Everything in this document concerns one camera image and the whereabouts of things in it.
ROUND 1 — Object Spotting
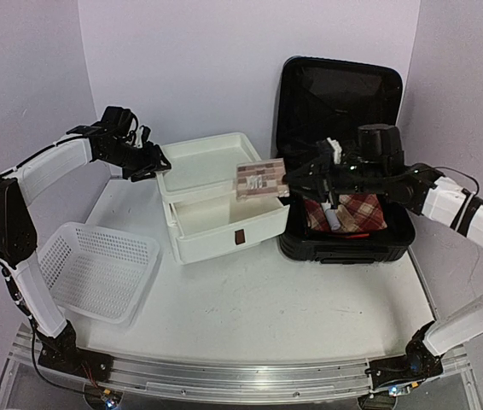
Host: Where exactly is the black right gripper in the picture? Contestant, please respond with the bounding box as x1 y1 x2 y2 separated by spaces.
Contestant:
284 149 388 210

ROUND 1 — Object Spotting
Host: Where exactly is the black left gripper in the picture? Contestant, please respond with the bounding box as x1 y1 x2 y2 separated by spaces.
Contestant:
102 140 173 183

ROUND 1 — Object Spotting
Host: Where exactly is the brown patterned box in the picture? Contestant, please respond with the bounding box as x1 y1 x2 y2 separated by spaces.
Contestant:
235 159 290 201

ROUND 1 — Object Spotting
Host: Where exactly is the white drawer storage box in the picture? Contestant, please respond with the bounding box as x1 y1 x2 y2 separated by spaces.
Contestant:
157 132 289 265

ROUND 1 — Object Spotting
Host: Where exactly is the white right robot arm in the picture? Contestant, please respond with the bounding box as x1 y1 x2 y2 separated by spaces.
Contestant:
286 124 483 378

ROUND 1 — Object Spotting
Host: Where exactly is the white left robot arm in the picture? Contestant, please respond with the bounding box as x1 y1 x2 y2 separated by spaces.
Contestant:
0 106 172 338

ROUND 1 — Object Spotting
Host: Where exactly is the white cylindrical tube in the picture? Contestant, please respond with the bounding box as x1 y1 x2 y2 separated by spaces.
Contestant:
321 202 341 231

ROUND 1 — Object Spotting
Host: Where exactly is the red plaid folded cloth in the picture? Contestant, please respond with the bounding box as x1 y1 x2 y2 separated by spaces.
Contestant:
304 194 387 233

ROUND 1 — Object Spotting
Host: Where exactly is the orange flat item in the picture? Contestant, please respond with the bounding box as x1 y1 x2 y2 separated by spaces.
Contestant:
330 232 370 239

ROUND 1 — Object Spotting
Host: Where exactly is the white perforated plastic basket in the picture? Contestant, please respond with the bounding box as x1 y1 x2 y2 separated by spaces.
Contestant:
38 222 160 326

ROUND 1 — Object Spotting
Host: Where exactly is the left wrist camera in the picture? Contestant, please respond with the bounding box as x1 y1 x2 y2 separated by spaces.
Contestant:
134 126 151 148

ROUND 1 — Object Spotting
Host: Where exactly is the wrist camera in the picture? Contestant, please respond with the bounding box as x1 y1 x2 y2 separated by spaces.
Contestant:
134 126 151 148
316 137 343 165

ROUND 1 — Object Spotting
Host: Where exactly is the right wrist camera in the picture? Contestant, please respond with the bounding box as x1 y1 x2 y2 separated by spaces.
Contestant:
316 137 343 165

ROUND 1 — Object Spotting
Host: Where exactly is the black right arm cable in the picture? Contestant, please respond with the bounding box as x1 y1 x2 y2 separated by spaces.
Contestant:
437 166 480 196

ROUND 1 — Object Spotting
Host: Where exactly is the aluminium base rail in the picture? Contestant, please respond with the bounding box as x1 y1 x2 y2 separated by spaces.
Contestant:
9 328 468 396

